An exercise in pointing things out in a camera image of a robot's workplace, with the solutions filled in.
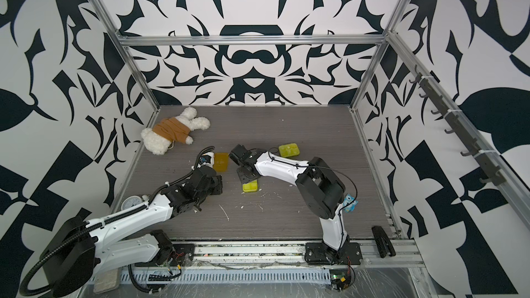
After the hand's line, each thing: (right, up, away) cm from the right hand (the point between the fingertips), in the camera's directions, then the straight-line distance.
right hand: (247, 171), depth 91 cm
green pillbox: (+2, -6, -2) cm, 7 cm away
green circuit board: (+33, -32, -21) cm, 51 cm away
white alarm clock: (-46, -10, -9) cm, 47 cm away
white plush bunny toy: (-42, +14, +5) cm, 44 cm away
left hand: (-10, 0, -6) cm, 12 cm away
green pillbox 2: (+19, +8, +10) cm, 23 cm away
